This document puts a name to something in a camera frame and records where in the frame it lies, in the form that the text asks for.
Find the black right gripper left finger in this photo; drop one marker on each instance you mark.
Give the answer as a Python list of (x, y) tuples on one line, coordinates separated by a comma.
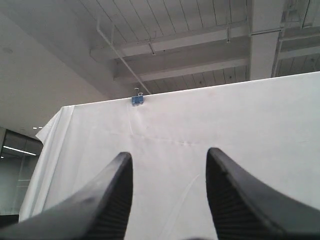
[(98, 211)]

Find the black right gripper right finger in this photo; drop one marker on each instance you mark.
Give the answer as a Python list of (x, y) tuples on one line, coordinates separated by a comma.
[(245, 208)]

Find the white curtain backdrop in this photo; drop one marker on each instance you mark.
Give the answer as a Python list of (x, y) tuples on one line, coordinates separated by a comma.
[(270, 127)]

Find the blue binder clip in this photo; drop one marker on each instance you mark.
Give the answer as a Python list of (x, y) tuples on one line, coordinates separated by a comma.
[(138, 98)]

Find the white ceiling pipe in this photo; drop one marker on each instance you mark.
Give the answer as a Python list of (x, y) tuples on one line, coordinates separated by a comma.
[(110, 44)]

